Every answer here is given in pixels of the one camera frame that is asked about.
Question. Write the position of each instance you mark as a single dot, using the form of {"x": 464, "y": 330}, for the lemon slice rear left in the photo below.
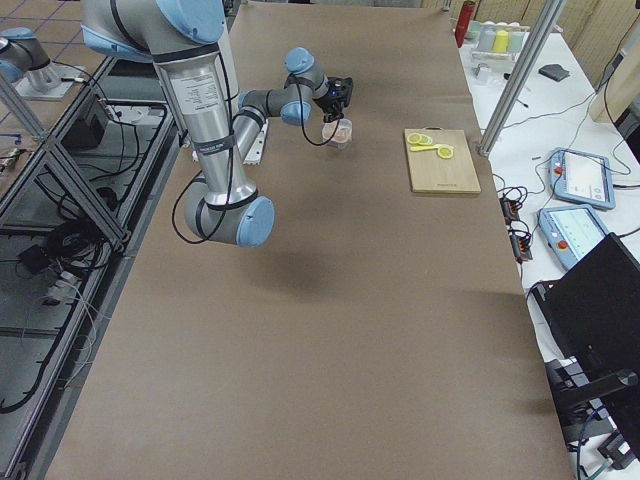
{"x": 425, "y": 140}

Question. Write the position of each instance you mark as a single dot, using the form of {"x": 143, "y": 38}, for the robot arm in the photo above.
{"x": 183, "y": 41}

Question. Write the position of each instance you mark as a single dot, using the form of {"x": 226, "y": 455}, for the teach pendant front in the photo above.
{"x": 571, "y": 231}

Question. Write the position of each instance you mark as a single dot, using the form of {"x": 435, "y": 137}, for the yellow cup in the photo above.
{"x": 501, "y": 41}

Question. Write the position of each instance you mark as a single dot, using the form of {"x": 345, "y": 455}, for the black monitor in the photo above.
{"x": 593, "y": 315}

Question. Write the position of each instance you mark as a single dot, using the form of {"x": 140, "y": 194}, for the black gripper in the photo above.
{"x": 328, "y": 104}

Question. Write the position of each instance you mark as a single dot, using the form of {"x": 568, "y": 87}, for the aluminium frame post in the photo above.
{"x": 532, "y": 48}

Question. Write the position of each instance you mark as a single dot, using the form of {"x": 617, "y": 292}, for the wooden cutting board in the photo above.
{"x": 429, "y": 174}

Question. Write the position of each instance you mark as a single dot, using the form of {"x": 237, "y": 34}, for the teach pendant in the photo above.
{"x": 571, "y": 231}
{"x": 581, "y": 177}

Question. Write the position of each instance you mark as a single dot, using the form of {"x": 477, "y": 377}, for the black power strip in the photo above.
{"x": 518, "y": 231}

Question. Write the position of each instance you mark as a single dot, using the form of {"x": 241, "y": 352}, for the red bottle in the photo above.
{"x": 463, "y": 21}

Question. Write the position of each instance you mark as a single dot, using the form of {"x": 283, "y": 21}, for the clear plastic egg box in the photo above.
{"x": 329, "y": 129}

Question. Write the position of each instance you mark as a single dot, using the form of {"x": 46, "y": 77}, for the teach pendant rear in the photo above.
{"x": 581, "y": 177}

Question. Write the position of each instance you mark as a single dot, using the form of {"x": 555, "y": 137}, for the lemon slice front left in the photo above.
{"x": 415, "y": 138}

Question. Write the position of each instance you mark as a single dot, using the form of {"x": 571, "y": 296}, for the brown egg front in box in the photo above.
{"x": 343, "y": 135}

